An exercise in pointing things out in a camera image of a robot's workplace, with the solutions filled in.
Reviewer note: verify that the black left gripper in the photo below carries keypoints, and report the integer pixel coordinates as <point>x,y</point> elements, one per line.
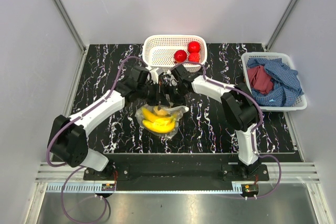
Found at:
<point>159,97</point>

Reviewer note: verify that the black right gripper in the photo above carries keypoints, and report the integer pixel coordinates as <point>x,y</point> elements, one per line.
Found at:
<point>168,91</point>

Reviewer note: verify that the polka dot zip top bag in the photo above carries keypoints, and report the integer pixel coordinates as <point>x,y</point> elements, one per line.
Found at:
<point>177,112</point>

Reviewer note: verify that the yellow fake banana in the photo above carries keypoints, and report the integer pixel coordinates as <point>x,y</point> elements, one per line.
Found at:
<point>156,123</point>

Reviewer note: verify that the red fake tomato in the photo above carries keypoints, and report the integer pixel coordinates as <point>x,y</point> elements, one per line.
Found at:
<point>180,56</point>

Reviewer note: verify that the small red fake fruit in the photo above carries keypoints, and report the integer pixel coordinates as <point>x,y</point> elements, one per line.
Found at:
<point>194,57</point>

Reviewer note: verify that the red fake apple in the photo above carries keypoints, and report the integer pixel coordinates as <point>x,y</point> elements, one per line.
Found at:
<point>194,47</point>

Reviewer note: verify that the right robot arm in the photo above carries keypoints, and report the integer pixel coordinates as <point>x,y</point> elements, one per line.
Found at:
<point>240,110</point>

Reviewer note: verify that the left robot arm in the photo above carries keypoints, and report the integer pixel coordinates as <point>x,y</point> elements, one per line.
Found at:
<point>68,137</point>

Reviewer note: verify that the white perforated plastic basket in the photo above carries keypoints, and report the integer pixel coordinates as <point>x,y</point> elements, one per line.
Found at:
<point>160,50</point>

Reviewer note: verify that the dark red cloth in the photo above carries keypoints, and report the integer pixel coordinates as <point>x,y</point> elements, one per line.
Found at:
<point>260,80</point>

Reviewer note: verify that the blue checkered cloth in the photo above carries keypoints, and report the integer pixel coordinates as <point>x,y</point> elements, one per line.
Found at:
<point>287,87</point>

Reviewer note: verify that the lavender plastic basket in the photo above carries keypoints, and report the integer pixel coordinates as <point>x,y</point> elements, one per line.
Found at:
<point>301,101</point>

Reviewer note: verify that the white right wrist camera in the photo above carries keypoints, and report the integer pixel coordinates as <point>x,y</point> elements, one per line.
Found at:
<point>168,79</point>

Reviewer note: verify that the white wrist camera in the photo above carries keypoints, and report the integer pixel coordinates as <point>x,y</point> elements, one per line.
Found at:
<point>155,73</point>
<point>168,79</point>

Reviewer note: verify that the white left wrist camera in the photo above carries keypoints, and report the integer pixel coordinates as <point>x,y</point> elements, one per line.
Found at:
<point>155,73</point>

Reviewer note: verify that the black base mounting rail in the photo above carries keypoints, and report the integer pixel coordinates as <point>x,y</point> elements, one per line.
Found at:
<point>181,173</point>

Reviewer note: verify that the left aluminium frame post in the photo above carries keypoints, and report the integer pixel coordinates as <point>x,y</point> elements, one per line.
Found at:
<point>69,24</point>

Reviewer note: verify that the aluminium frame post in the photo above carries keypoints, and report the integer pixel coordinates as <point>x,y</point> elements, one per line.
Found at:
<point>69,24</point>
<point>281,24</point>

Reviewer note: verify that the right aluminium frame post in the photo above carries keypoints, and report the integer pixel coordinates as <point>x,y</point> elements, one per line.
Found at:
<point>281,24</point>

